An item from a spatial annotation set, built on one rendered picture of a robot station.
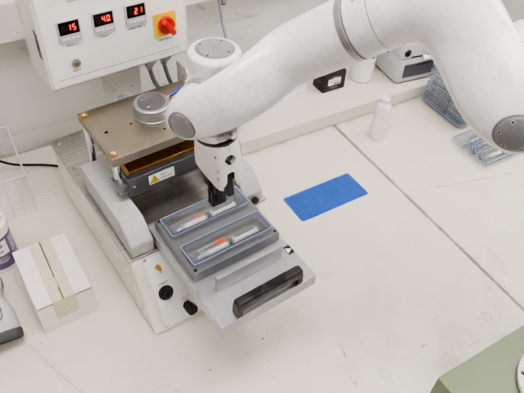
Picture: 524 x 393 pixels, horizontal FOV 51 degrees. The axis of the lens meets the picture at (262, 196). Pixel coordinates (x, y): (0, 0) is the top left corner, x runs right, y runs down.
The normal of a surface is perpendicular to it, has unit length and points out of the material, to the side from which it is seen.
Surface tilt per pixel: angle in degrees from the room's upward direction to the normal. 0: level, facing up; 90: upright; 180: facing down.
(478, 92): 71
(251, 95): 67
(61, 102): 90
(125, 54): 90
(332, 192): 0
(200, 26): 90
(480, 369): 4
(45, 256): 1
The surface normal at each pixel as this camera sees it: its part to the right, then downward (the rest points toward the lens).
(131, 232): 0.41, -0.15
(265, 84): 0.30, 0.30
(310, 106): 0.05, -0.71
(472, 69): -0.70, 0.06
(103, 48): 0.57, 0.60
